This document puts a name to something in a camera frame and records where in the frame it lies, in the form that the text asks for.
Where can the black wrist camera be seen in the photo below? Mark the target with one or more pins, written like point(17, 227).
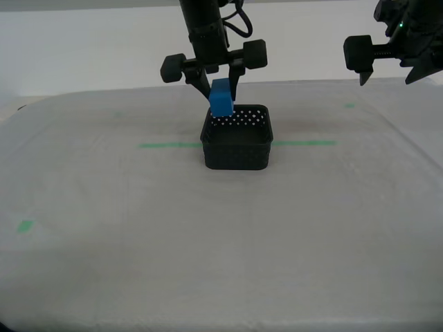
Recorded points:
point(385, 12)

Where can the blue rectangular block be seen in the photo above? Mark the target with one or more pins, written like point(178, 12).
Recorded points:
point(221, 98)

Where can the long green tape strip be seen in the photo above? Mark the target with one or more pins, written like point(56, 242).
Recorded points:
point(166, 145)

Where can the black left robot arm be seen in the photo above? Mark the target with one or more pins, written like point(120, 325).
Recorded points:
point(200, 15)

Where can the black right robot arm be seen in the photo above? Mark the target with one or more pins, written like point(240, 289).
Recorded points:
point(420, 12)

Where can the white table cover sheet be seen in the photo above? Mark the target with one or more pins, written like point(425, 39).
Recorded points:
point(221, 224)

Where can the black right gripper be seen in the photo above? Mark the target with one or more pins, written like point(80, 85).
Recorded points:
point(412, 41)

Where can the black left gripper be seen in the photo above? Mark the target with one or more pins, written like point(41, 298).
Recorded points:
point(209, 52)

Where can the black perforated plastic basket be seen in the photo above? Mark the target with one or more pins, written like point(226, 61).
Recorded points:
point(237, 159)

